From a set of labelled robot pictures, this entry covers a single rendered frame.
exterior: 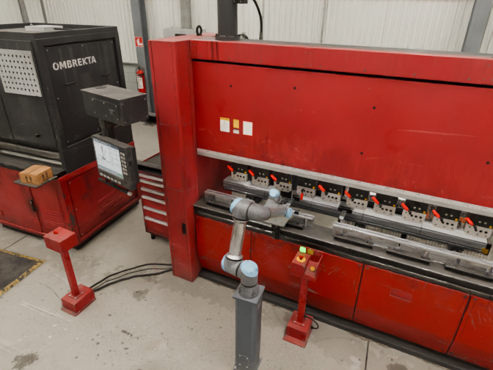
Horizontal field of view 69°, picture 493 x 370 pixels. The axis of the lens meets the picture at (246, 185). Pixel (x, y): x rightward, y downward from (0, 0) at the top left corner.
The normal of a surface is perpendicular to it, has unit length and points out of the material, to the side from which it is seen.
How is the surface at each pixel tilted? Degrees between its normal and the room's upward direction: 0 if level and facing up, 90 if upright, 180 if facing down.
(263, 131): 90
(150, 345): 0
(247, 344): 90
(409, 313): 90
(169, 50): 90
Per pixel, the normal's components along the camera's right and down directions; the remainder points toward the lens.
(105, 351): 0.01, -0.89
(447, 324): -0.44, 0.41
